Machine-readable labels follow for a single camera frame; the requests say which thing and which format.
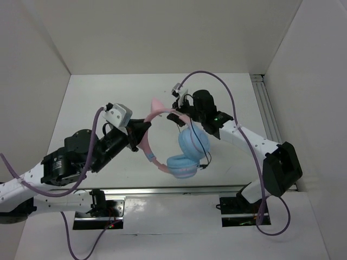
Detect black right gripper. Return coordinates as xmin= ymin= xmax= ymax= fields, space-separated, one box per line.
xmin=167 ymin=96 xmax=205 ymax=127

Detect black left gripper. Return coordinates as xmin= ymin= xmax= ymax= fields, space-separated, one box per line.
xmin=91 ymin=118 xmax=151 ymax=173

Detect pink and blue cat headphones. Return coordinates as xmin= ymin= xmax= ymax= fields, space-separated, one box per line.
xmin=139 ymin=98 xmax=212 ymax=179

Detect thin black headphone cable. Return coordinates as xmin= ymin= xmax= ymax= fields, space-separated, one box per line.
xmin=177 ymin=120 xmax=213 ymax=170

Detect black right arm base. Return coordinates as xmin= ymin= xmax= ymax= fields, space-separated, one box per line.
xmin=215 ymin=197 xmax=261 ymax=228

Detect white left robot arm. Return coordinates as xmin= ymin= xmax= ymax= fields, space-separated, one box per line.
xmin=1 ymin=119 xmax=151 ymax=224

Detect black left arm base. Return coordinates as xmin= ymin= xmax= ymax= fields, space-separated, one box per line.
xmin=73 ymin=189 xmax=125 ymax=230

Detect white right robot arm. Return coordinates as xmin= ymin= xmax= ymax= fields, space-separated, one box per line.
xmin=172 ymin=90 xmax=303 ymax=212

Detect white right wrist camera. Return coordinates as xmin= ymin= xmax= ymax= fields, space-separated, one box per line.
xmin=171 ymin=83 xmax=188 ymax=109

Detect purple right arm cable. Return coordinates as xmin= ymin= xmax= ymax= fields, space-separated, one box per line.
xmin=179 ymin=70 xmax=292 ymax=236

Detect aluminium rail front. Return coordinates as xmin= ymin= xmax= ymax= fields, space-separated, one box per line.
xmin=51 ymin=185 xmax=246 ymax=197

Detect aluminium rail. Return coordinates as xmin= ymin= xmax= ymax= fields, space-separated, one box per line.
xmin=250 ymin=74 xmax=282 ymax=143
xmin=51 ymin=185 xmax=246 ymax=197

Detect aluminium rail right side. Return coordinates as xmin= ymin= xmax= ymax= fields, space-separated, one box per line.
xmin=250 ymin=74 xmax=282 ymax=143

